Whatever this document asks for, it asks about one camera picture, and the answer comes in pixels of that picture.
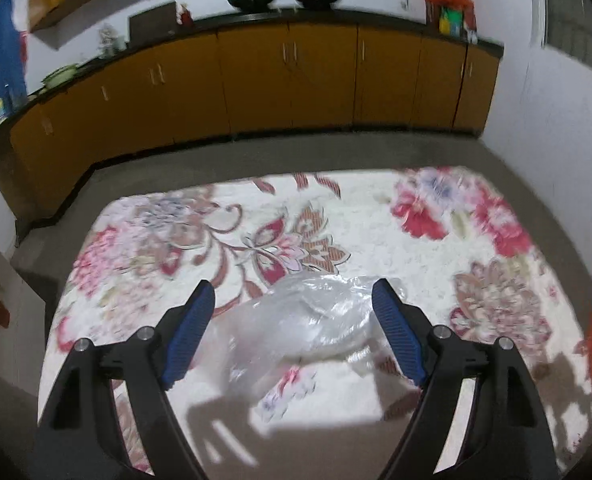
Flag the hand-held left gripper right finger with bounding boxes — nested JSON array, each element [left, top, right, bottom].
[[370, 277, 560, 480]]

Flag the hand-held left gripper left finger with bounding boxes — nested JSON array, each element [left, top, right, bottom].
[[36, 279, 217, 480]]

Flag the black kitchen countertop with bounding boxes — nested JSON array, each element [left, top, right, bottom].
[[0, 7, 506, 156]]

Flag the floral blanket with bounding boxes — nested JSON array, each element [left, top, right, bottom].
[[38, 167, 592, 480]]

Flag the glass jar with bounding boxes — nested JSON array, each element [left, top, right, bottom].
[[98, 23, 127, 56]]

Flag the brown cutting board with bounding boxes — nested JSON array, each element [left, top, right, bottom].
[[128, 1, 178, 42]]

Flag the green box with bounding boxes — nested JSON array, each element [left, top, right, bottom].
[[438, 3, 465, 37]]

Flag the clear plastic bag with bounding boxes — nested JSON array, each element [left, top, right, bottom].
[[210, 273, 413, 397]]

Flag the orange base kitchen cabinets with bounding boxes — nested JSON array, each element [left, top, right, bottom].
[[8, 22, 505, 222]]

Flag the green pot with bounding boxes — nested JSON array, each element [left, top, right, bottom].
[[42, 62, 84, 89]]

